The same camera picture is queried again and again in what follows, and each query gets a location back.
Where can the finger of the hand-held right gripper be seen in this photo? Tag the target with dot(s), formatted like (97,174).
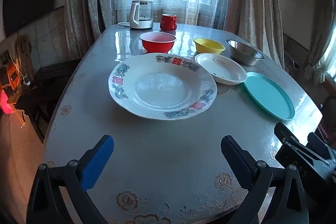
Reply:
(288,134)

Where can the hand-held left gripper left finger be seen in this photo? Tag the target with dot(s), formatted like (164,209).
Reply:
(98,161)

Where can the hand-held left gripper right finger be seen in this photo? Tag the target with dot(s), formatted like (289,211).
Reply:
(236,158)

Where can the teal plate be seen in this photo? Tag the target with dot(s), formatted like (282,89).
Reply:
(267,95)

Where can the white rose print plate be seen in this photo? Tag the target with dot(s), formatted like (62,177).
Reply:
(223,69)

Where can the stainless steel bowl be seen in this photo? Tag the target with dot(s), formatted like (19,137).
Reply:
(244,56)

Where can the large floral rimmed plate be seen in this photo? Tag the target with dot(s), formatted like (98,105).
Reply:
(162,87)

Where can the yellow bowl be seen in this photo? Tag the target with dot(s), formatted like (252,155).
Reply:
(207,48)

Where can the red bowl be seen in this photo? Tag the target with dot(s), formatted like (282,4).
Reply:
(157,47)

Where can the dark bench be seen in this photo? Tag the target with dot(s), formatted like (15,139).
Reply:
(47,87)

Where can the beige side window curtain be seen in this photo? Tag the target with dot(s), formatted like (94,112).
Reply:
(320,43)

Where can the white charger plug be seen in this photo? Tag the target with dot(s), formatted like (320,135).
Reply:
(25,80)

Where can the orange cabinet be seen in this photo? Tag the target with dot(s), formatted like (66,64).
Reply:
(9,82)

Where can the beige heavy curtain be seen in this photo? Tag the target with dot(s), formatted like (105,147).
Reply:
(257,3)
(86,3)

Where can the white glass electric kettle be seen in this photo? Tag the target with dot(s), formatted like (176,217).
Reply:
(140,16)

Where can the red mug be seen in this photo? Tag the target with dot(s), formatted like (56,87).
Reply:
(168,23)

